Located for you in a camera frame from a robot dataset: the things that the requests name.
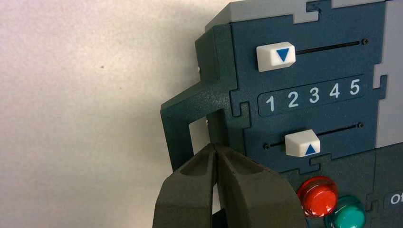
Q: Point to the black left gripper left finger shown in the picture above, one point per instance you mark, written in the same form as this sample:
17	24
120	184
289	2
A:
185	201

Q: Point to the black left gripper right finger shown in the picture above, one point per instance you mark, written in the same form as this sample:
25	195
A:
258	198

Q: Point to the grey and teal task box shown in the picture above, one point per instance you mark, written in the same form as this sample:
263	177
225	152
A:
314	63

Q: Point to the red round push button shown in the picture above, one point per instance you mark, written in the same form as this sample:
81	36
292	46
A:
318	196

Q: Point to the white slider knob up arrow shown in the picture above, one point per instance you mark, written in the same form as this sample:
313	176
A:
300	143

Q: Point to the green round push button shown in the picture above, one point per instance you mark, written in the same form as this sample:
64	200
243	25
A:
346	215

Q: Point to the white slider knob down arrow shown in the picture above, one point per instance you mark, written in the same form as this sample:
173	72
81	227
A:
270	58

